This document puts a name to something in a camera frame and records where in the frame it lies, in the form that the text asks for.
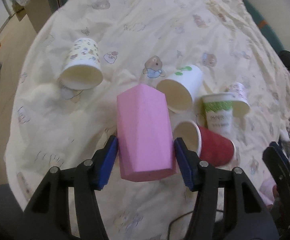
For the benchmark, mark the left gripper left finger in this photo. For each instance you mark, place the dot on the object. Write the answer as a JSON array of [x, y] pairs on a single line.
[[46, 216]]

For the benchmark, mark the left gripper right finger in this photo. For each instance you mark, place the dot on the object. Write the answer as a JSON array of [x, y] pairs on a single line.
[[245, 216]]

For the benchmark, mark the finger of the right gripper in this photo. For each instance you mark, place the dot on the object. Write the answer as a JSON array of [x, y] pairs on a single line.
[[279, 166]]

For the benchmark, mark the pink faceted cup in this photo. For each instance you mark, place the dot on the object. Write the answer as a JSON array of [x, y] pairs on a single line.
[[145, 140]]

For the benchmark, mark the red ripple paper cup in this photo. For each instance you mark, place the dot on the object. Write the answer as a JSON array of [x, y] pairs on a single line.
[[209, 146]]

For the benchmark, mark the pink pattern paper cup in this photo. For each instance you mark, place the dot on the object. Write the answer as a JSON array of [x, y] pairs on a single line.
[[240, 102]]

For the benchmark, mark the green white paper cup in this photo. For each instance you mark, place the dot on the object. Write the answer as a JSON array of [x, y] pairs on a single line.
[[219, 113]]

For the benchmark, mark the white green-spot paper cup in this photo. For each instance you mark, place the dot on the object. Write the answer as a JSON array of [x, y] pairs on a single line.
[[181, 89]]

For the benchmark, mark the cartoon print paper cup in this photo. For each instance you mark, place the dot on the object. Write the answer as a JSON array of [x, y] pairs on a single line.
[[82, 68]]

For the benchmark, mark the cream cartoon bed quilt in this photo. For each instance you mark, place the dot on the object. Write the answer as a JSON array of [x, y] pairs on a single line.
[[144, 42]]

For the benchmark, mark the cardboard box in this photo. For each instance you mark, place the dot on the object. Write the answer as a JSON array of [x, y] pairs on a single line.
[[37, 11]]

